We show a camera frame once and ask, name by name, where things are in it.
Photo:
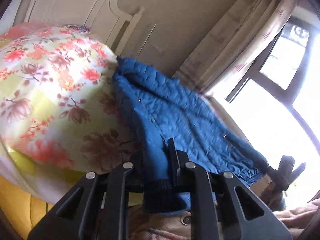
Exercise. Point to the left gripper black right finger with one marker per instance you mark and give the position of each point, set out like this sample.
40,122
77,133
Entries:
221,206

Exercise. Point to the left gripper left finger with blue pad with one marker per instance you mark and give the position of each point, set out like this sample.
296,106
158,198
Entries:
94,208

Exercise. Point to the blue quilted down jacket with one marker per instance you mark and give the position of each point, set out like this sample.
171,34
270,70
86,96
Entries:
157,109

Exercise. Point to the floral bed quilt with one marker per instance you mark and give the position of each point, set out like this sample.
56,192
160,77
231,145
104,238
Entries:
59,114

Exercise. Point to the sailboat print curtain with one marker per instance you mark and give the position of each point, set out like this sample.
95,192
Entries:
225,54

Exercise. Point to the floral embroidered pillow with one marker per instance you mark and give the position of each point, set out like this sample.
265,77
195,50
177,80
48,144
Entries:
78,28

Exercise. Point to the silver desk lamp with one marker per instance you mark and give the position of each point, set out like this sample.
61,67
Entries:
146,37

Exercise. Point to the white wooden headboard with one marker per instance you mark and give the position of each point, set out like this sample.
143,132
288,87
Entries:
113,26

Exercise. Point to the dark window frame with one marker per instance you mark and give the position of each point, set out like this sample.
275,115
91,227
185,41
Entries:
276,103

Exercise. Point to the wall socket switch plate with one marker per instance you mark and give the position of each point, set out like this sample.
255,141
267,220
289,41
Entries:
158,49

